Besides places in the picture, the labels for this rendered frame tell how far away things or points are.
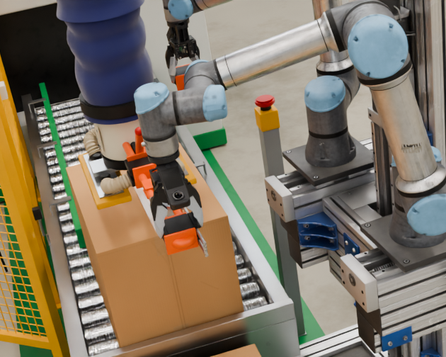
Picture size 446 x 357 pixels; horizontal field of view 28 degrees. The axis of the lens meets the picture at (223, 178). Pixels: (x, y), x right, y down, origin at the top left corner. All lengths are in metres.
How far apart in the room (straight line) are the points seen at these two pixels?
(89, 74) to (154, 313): 0.76
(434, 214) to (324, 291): 1.86
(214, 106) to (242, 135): 3.34
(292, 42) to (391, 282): 0.65
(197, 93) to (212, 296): 1.00
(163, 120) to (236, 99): 3.82
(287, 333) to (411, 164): 1.03
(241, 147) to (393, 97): 3.23
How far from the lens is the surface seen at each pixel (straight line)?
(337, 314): 3.69
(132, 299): 2.66
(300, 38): 1.96
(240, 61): 1.97
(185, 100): 1.87
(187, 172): 2.51
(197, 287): 2.69
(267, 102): 3.06
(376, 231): 2.28
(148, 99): 1.86
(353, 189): 2.65
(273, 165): 3.16
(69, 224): 3.54
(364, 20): 1.83
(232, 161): 4.93
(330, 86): 2.55
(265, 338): 2.81
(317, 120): 2.55
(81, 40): 2.39
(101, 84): 2.40
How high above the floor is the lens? 2.29
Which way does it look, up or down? 29 degrees down
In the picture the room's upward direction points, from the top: 10 degrees counter-clockwise
